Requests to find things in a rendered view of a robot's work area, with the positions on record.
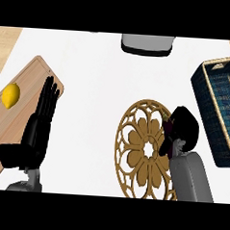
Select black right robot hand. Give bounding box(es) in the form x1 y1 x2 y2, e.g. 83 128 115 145
158 104 201 160

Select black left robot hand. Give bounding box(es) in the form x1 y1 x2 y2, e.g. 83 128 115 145
0 72 62 173

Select dark purple eggplant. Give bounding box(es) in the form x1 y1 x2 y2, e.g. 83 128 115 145
159 113 177 158

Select dark blue wicker basket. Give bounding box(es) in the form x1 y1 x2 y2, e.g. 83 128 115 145
185 52 230 169

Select round gold openwork placemat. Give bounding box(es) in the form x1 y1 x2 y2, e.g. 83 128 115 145
111 97 184 202

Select wooden cutting board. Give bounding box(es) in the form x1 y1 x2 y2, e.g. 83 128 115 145
0 52 66 190

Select yellow lemon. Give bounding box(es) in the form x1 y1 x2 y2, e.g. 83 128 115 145
0 81 21 111

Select grey appliance with black base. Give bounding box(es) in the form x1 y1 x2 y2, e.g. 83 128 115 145
119 33 177 59

